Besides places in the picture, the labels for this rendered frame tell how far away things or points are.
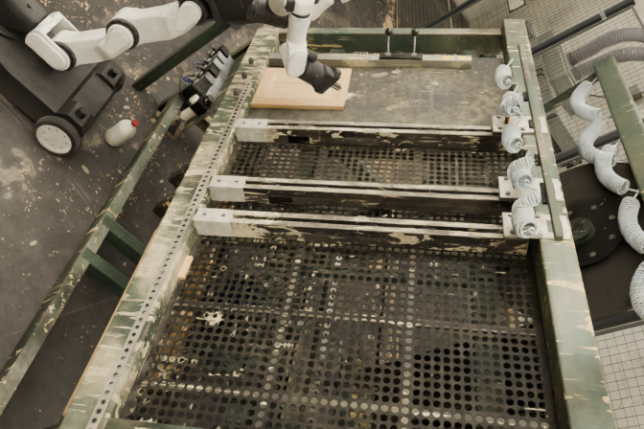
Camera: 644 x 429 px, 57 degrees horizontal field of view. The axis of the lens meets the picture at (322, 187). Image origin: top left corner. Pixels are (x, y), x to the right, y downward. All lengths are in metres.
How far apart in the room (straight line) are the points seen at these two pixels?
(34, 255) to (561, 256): 2.05
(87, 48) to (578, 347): 2.24
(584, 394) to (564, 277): 0.36
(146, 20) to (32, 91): 0.61
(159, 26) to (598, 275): 1.98
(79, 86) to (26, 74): 0.25
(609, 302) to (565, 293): 0.58
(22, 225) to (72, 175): 0.37
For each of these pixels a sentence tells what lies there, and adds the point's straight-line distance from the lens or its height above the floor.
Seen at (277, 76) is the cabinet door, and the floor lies 0.95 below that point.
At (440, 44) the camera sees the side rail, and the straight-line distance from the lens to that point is 3.04.
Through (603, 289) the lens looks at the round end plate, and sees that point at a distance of 2.36.
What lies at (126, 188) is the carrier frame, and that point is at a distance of 2.92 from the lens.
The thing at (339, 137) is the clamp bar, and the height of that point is 1.26.
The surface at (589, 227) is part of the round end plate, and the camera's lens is 2.50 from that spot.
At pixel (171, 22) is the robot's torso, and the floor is 0.85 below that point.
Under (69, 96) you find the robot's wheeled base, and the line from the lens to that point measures 2.99.
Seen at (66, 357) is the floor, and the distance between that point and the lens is 2.71.
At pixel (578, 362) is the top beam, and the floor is 1.89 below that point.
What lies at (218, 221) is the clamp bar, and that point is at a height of 1.00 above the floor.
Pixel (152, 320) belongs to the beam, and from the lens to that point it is 1.81.
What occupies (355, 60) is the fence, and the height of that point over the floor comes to 1.25.
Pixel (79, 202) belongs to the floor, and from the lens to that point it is 2.97.
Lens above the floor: 2.28
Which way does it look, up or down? 30 degrees down
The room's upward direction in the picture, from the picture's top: 64 degrees clockwise
